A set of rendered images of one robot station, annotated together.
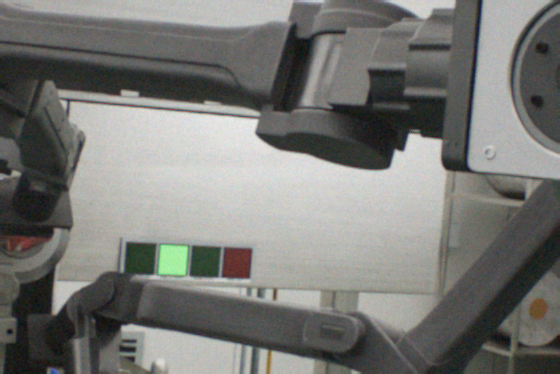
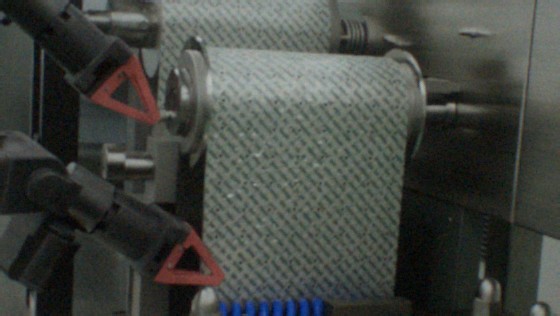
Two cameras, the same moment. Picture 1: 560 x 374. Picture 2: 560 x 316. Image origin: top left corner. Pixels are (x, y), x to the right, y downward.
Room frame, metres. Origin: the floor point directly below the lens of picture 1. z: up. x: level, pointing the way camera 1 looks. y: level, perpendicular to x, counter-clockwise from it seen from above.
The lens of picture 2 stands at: (1.92, -0.73, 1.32)
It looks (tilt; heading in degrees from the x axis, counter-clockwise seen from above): 7 degrees down; 93
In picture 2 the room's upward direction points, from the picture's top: 4 degrees clockwise
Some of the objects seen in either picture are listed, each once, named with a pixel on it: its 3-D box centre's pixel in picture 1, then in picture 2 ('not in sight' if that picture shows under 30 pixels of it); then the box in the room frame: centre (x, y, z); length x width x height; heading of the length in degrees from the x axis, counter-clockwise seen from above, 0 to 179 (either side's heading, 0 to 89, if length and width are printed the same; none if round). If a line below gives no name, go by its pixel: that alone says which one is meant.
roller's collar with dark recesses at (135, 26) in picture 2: not in sight; (130, 23); (1.64, 0.49, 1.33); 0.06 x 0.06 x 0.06; 24
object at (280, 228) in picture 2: (29, 320); (303, 239); (1.90, 0.26, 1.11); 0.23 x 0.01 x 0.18; 24
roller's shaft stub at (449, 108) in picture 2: not in sight; (421, 111); (2.03, 0.39, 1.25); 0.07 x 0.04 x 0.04; 24
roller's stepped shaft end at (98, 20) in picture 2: not in sight; (84, 20); (1.59, 0.47, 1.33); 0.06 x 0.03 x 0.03; 24
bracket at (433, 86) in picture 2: not in sight; (428, 83); (2.04, 0.39, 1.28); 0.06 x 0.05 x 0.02; 24
